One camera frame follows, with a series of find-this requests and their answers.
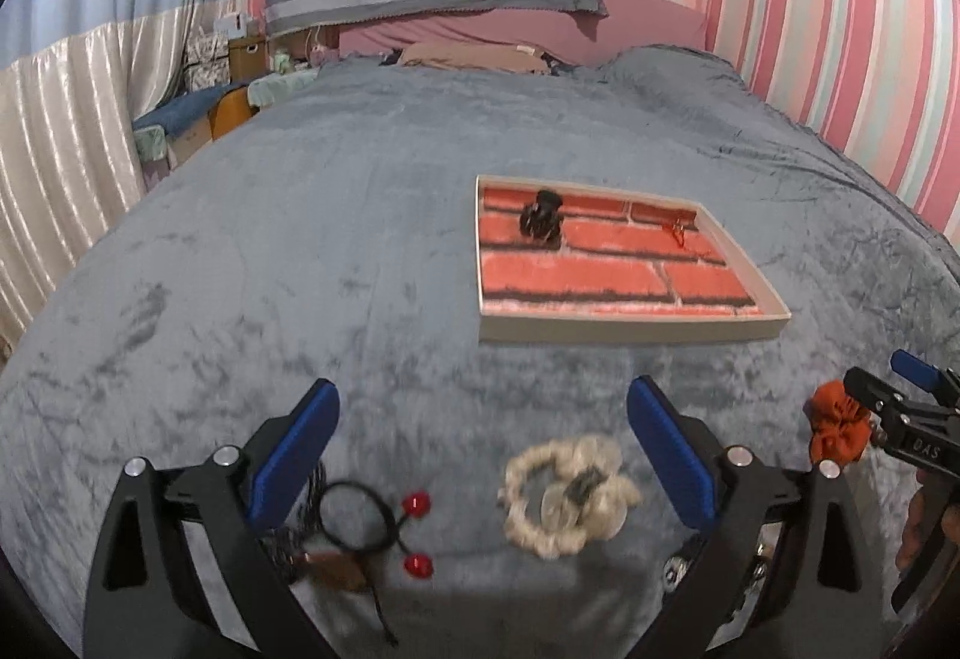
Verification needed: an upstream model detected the orange fabric scrunchie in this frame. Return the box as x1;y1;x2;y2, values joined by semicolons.
805;379;872;469

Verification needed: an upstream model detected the brown pendant black cord necklace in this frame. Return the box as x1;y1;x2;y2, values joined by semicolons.
265;462;401;648

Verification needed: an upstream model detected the cream fluffy scrunchie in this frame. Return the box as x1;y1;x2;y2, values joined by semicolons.
498;435;643;560

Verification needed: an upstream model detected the right hand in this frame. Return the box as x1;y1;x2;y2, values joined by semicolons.
895;490;960;571

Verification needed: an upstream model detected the small red charm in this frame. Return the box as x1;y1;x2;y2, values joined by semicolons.
662;220;686;248

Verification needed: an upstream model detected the grey plush bedspread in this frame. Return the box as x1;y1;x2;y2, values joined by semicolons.
0;44;960;659

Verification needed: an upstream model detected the tray with brick pattern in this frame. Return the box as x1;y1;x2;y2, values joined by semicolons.
473;176;791;345

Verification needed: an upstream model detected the black hair claw clip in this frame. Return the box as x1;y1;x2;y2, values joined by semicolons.
519;189;563;249

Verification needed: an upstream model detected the pink headboard cushion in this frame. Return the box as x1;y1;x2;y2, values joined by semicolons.
338;0;708;67

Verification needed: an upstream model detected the blue folded cloth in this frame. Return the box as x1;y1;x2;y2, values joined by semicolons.
132;82;244;137

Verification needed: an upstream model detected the beige folded cloth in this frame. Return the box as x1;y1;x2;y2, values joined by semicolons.
398;41;550;76

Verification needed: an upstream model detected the brown storage box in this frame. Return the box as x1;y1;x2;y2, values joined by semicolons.
228;35;270;82

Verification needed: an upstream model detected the blue white curtain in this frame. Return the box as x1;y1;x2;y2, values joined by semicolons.
2;0;235;344

